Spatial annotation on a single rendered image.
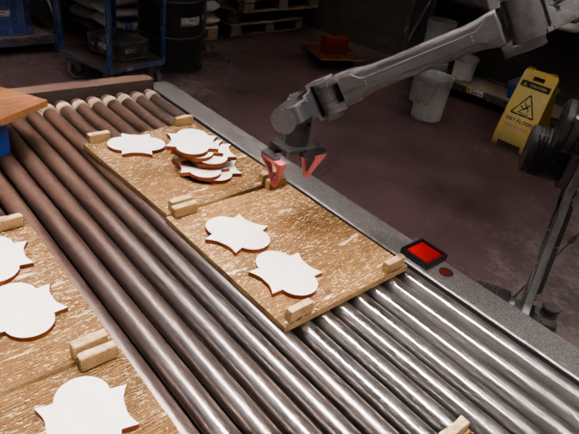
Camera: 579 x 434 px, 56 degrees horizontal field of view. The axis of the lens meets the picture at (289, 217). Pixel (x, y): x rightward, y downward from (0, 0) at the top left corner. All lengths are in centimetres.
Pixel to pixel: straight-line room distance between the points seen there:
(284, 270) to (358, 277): 16
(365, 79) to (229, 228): 42
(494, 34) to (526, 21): 5
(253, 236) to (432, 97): 372
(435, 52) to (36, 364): 83
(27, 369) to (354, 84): 75
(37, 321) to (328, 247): 59
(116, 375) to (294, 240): 50
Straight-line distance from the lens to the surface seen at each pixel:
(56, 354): 95
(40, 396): 90
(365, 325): 106
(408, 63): 106
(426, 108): 481
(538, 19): 103
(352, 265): 117
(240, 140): 167
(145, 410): 86
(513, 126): 469
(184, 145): 140
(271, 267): 110
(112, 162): 147
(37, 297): 104
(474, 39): 104
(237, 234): 118
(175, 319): 101
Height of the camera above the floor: 161
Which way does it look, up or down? 32 degrees down
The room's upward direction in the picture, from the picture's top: 9 degrees clockwise
